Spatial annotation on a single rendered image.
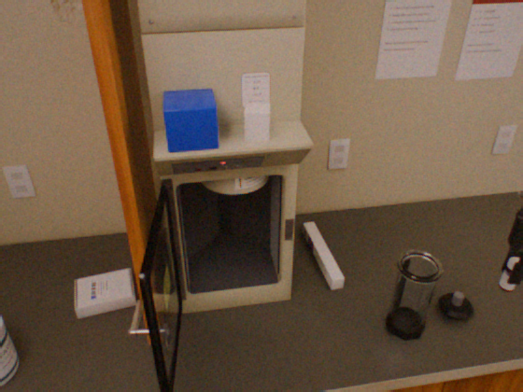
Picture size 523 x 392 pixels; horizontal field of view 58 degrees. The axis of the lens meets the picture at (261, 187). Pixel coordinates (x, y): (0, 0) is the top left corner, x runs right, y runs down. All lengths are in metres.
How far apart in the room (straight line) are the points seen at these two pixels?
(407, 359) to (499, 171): 0.96
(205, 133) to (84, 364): 0.70
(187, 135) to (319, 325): 0.68
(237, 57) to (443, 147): 1.04
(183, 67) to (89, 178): 0.73
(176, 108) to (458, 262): 1.07
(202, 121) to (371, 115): 0.84
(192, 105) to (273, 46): 0.21
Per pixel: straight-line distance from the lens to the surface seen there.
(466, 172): 1.95
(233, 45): 0.98
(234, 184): 1.14
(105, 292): 1.43
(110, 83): 0.90
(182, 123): 0.91
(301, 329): 1.34
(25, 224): 1.76
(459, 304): 1.44
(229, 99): 1.01
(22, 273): 1.65
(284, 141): 0.97
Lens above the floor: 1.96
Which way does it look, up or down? 33 degrees down
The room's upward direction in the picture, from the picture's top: straight up
